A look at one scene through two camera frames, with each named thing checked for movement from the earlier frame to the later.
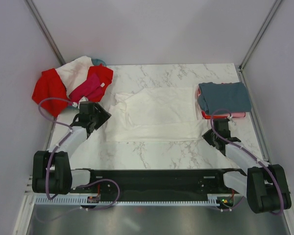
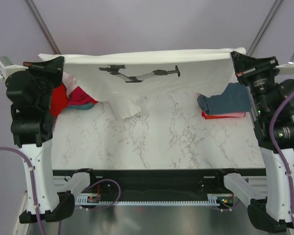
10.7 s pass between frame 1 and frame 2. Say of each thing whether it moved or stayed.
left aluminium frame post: stayed
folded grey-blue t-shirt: stayed
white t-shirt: moved
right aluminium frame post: stayed
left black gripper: moved
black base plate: stayed
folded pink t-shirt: stayed
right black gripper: moved
